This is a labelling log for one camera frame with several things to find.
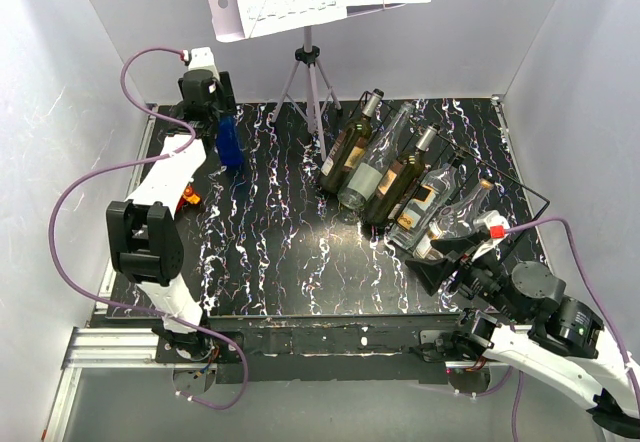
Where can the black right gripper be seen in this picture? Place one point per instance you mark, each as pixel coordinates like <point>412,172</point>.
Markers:
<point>430,272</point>

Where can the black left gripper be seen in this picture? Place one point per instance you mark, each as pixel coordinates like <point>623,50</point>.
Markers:
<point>223,91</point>

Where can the round clear bottle cork stopper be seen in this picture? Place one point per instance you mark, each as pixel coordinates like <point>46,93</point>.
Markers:
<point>454,221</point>

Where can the tall blue gradient bottle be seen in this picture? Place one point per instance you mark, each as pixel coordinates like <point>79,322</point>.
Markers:
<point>228,143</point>

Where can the square clear bottle gold cap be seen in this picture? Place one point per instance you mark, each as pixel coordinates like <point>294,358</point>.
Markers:
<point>434,190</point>

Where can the dark Primitivo wine bottle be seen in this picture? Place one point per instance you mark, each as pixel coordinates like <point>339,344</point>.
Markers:
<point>403,171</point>

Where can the clear glass bottle grey label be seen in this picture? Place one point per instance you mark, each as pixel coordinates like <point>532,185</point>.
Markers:
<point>361,184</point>

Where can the green wine bottle brown label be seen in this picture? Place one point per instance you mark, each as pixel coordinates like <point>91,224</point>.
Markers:
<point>350,146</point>

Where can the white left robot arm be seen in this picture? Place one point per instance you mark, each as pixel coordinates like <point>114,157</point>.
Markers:
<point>144,241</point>

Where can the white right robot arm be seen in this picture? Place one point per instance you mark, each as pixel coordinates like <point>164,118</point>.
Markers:
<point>539,330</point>

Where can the lilac tripod music stand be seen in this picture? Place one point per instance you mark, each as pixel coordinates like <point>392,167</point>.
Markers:
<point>227,28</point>

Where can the red toy truck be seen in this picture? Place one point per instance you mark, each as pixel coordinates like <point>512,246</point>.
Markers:
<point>189,197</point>

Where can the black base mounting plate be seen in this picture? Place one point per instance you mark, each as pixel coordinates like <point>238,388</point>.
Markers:
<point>338,348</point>

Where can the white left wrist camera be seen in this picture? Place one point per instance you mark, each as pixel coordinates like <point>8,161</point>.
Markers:
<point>199,58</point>

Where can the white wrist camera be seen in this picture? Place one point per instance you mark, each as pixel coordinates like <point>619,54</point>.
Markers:
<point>489,230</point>
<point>199,58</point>

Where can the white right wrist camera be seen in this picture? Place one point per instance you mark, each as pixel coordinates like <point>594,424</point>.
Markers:
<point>489,230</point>

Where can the black wire wine rack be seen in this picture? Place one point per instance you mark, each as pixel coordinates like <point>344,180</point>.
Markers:
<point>475,124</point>

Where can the aluminium frame rail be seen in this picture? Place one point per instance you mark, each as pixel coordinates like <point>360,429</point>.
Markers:
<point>106,348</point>

